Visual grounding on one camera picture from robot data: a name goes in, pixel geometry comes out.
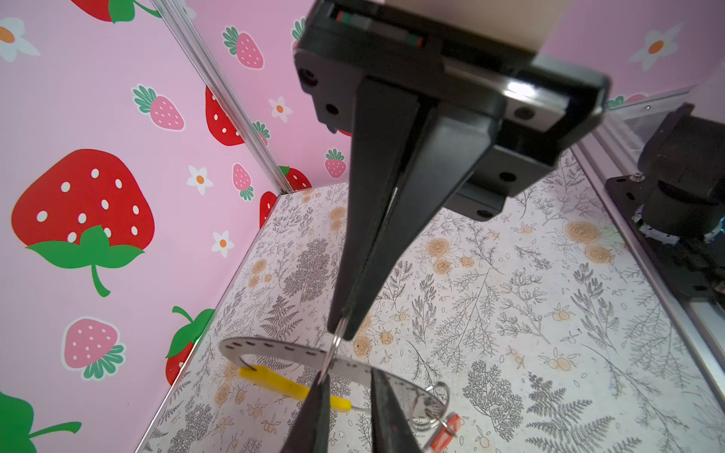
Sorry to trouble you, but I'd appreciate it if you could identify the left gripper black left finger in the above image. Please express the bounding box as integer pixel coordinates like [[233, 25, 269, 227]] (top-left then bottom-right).
[[281, 376, 332, 453]]

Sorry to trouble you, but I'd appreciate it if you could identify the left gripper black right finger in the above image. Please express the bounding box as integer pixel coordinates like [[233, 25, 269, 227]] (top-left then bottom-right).
[[371, 368, 421, 453]]

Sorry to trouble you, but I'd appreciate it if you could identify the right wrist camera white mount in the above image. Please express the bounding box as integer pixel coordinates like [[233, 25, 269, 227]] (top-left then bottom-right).
[[385, 0, 571, 54]]

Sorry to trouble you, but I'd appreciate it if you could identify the aluminium frame rail front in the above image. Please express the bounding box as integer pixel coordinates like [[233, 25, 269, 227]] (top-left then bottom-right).
[[571, 102, 724, 401]]

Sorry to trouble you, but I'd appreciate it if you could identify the grey keyring loop yellow tag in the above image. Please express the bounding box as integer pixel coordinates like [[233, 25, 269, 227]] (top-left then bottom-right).
[[219, 334, 449, 435]]

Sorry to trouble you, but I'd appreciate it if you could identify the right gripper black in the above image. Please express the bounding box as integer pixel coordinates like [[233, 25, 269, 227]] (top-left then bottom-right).
[[294, 1, 611, 334]]

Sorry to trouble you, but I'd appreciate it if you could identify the key with red tag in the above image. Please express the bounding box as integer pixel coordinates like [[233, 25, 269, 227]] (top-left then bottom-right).
[[423, 413, 463, 453]]

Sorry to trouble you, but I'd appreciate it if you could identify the aluminium corner post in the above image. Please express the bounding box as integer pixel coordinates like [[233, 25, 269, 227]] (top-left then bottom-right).
[[152, 0, 293, 194]]

